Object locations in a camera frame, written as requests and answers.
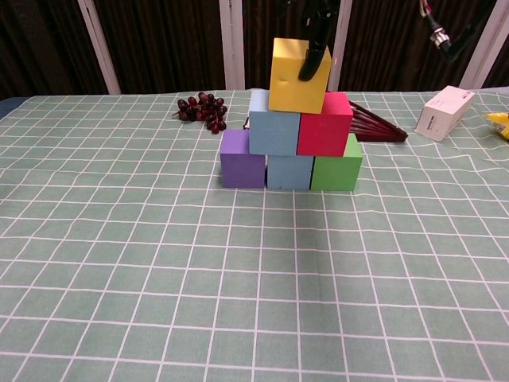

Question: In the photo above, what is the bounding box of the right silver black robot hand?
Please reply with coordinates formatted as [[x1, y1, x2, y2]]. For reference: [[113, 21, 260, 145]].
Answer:
[[276, 0, 341, 82]]

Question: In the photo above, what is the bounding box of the yellow foam cube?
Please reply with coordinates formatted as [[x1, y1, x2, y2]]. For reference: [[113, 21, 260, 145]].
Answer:
[[268, 37, 334, 115]]

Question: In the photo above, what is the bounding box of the red foam cube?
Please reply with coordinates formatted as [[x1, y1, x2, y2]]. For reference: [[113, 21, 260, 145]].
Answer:
[[296, 91, 354, 158]]

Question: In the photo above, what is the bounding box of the light blue foam cube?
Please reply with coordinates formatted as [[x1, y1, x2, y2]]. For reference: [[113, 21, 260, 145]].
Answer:
[[248, 88, 301, 157], [266, 154, 314, 191]]

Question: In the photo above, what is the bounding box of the green foam cube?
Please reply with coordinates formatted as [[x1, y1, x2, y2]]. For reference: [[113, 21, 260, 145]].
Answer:
[[309, 133, 363, 192]]

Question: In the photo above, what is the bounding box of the purple foam cube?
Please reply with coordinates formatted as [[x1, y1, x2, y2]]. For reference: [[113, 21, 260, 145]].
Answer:
[[220, 129, 267, 190]]

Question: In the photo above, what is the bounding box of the painted paper folding fan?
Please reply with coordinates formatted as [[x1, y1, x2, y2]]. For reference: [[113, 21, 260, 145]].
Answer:
[[242, 99, 410, 143]]

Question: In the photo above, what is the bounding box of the dark red grape bunch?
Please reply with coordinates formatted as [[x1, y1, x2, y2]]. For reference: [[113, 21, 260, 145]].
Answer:
[[172, 92, 228, 135]]

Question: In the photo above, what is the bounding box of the white cardboard box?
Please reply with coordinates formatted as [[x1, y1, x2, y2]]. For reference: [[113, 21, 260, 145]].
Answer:
[[414, 85, 476, 142]]

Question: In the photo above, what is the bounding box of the dark pleated curtain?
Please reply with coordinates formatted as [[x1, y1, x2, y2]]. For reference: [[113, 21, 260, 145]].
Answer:
[[0, 0, 509, 100]]

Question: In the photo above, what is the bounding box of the yellow snack bag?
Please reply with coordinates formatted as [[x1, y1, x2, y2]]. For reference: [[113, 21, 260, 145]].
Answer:
[[484, 111, 509, 140]]

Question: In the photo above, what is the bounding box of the green checked tablecloth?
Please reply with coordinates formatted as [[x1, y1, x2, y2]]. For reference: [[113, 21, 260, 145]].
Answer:
[[0, 88, 509, 382]]

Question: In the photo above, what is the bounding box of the blue padded table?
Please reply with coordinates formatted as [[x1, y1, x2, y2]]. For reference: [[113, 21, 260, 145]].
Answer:
[[0, 97, 23, 120]]

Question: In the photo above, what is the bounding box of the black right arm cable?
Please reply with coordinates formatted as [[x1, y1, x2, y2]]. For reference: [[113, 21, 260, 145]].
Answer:
[[417, 0, 498, 64]]

